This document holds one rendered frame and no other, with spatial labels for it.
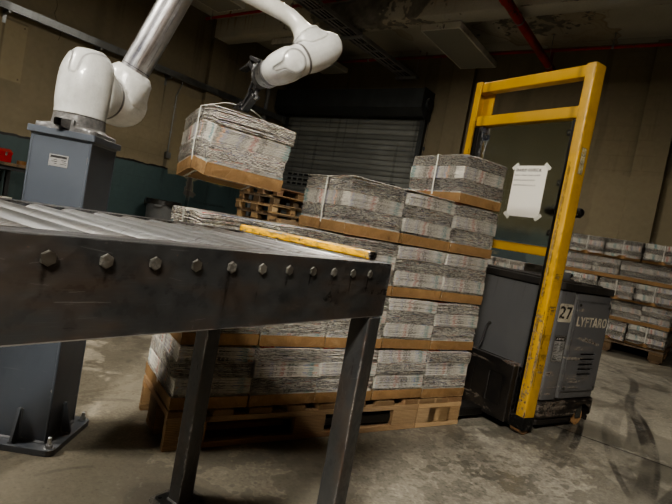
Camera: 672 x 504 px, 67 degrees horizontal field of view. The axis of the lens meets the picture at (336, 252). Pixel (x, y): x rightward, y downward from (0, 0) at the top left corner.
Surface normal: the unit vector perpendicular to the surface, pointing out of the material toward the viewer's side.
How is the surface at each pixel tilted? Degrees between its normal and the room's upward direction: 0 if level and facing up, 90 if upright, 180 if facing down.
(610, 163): 90
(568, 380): 90
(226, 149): 99
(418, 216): 90
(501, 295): 90
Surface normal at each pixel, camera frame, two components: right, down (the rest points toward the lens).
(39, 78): 0.80, 0.18
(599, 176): -0.58, -0.06
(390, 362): 0.53, 0.14
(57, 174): 0.03, 0.06
